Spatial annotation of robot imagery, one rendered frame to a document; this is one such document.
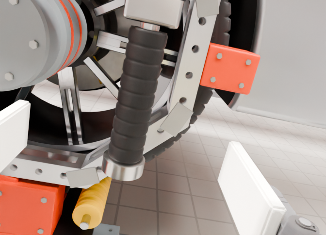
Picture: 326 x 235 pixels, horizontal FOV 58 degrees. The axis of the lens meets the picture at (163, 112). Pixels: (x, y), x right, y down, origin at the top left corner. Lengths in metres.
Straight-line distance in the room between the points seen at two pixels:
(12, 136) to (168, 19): 0.16
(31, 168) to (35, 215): 0.10
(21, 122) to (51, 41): 0.20
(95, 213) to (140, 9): 0.45
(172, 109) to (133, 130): 0.23
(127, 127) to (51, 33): 0.15
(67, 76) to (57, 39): 0.24
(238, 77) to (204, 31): 0.10
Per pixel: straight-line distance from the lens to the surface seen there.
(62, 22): 0.40
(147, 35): 0.26
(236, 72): 0.51
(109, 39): 0.60
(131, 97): 0.27
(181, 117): 0.51
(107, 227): 1.06
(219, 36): 0.58
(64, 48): 0.41
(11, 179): 0.62
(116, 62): 0.76
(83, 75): 0.78
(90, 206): 0.62
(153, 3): 0.26
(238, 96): 0.69
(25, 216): 0.64
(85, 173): 0.57
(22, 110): 0.18
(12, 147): 0.18
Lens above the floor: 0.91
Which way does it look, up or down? 17 degrees down
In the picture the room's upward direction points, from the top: 13 degrees clockwise
